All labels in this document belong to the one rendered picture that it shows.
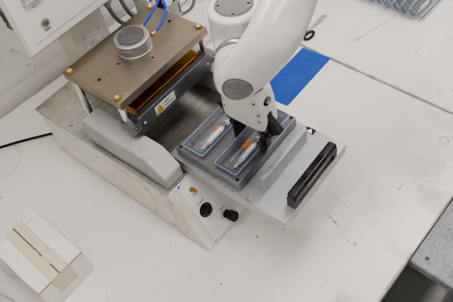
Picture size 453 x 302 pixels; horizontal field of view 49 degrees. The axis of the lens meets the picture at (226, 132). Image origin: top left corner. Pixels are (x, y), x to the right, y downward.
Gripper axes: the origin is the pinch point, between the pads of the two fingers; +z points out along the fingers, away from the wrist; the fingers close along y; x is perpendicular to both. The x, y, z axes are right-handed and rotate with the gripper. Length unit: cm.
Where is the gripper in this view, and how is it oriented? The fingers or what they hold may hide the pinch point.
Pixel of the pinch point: (252, 135)
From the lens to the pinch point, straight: 101.1
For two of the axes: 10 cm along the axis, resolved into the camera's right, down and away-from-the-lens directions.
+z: 1.3, 6.4, 7.6
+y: -7.8, -4.1, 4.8
